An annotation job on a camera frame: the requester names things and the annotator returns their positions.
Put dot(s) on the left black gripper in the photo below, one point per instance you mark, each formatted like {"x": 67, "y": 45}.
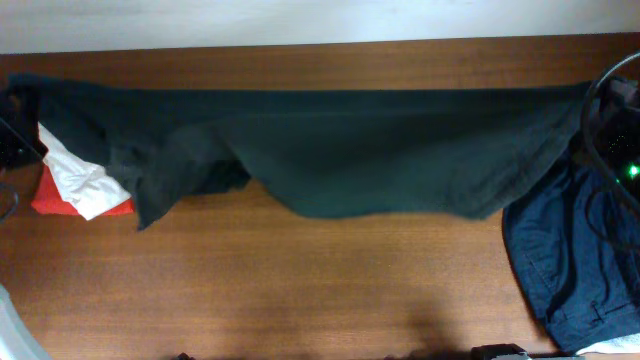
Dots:
{"x": 16, "y": 137}

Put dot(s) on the red folded garment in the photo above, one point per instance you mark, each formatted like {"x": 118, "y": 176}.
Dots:
{"x": 47, "y": 200}

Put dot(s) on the navy blue trousers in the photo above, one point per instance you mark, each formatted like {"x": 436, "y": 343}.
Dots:
{"x": 567, "y": 241}

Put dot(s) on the dark green Nike t-shirt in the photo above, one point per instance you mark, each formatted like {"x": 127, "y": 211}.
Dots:
{"x": 322, "y": 154}

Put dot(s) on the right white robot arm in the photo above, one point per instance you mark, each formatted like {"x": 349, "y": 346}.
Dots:
{"x": 607, "y": 140}

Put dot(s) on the white towel corner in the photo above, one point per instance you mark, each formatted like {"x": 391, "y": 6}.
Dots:
{"x": 629, "y": 344}

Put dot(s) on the white folded t-shirt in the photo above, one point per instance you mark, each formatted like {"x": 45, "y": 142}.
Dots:
{"x": 84, "y": 185}

